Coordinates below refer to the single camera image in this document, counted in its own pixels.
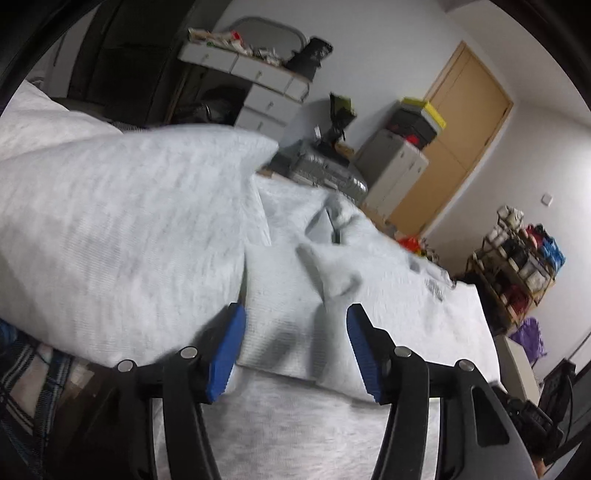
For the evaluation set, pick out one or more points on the white drawer desk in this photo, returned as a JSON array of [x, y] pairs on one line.
[[258, 92]]

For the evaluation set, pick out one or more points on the grey framed board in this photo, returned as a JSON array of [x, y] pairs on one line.
[[277, 30]]

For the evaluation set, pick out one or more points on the black crate with red items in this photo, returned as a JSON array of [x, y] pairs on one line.
[[411, 127]]

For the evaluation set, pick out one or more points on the wooden door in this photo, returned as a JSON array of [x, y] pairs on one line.
[[461, 120]]

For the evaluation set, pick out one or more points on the white wall switch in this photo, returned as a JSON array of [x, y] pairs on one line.
[[547, 199]]

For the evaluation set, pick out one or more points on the white storage cabinet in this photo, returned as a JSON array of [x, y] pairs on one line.
[[392, 175]]

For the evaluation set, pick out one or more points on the black and green stand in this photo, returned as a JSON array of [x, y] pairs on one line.
[[339, 117]]

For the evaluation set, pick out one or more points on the grey sweatshirt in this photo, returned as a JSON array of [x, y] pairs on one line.
[[138, 207]]

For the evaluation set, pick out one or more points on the silver suitcase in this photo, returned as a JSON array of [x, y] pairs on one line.
[[318, 170]]

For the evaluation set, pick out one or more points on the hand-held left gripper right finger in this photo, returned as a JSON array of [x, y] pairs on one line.
[[364, 355]]

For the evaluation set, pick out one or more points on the orange plastic bag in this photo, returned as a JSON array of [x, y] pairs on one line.
[[410, 244]]

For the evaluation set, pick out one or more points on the yellow lidded box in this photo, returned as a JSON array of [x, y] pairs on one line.
[[431, 113]]

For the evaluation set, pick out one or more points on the black bag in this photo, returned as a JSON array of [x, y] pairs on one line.
[[311, 57]]

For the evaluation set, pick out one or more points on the wooden shelf rack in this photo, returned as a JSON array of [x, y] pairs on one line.
[[517, 272]]

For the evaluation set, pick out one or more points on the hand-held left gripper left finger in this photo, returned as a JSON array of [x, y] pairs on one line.
[[226, 355]]

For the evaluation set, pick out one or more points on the blue plaid shirt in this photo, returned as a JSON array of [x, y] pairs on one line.
[[27, 383]]

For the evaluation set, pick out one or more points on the purple cloth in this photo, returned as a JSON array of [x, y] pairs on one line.
[[528, 339]]

